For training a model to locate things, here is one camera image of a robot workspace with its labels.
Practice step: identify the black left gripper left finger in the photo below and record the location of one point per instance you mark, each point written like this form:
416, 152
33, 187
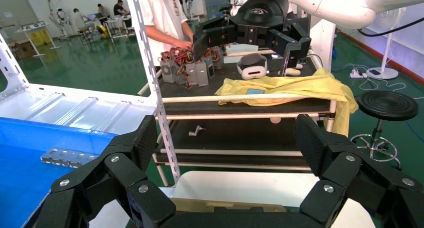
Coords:
126, 166

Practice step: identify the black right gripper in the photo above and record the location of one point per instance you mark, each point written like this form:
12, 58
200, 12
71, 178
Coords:
261, 10

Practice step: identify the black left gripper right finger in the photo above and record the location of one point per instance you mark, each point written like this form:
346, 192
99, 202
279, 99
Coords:
341, 166

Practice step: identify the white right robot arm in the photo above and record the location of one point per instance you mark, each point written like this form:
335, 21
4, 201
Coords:
348, 4

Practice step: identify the white flat box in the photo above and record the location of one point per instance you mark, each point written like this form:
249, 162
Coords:
242, 50

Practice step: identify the white grey VR headset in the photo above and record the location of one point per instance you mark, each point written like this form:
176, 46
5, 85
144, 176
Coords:
251, 67

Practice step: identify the white handheld controller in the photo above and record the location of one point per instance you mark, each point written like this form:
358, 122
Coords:
291, 72

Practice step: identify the small blue card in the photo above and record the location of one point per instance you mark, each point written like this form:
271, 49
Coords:
255, 91

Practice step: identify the grey computer power supply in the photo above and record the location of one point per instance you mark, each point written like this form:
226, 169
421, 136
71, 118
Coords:
202, 74
210, 67
168, 72
191, 74

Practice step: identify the yellow crumpled cloth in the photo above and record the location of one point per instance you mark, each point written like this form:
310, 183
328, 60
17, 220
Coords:
298, 87

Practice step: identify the white column stand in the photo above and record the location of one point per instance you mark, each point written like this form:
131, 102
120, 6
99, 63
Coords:
323, 44

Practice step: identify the black round stool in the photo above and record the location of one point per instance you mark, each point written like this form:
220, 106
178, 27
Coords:
387, 105

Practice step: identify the white perforated metal rack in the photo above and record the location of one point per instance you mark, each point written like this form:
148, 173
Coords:
66, 103

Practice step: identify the white power strip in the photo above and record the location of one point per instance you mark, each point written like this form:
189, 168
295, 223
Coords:
356, 74

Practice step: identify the white work table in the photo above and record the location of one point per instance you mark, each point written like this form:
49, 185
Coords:
248, 186

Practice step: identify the black cart with white tubes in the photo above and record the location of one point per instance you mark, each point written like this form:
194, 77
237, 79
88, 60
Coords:
232, 137

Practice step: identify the person in white t-shirt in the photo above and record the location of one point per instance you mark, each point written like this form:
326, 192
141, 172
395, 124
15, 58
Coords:
159, 14

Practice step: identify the blue plastic bin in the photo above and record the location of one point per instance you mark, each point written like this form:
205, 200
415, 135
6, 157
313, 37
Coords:
20, 180

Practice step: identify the white office desk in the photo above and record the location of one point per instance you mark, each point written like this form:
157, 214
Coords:
119, 20

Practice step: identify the seated person in black shirt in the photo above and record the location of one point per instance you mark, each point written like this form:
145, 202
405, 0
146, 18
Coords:
119, 9

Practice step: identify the seated person in grey shirt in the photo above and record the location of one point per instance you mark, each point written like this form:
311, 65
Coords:
81, 20

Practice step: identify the brown cardboard box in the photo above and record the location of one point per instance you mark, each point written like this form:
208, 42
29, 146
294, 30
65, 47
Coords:
24, 50

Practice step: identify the yellow floor sign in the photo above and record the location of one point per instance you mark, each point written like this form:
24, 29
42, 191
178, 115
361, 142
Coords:
38, 38

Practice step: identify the white humanoid robot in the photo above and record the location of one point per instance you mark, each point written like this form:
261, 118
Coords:
60, 15

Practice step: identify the small white stand table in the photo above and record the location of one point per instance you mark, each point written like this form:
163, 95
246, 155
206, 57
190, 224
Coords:
33, 27

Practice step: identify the silver slotted metal bracket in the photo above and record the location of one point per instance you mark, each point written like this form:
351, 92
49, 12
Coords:
66, 157

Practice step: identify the white pedestal fan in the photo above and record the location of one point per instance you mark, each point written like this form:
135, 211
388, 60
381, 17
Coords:
381, 73

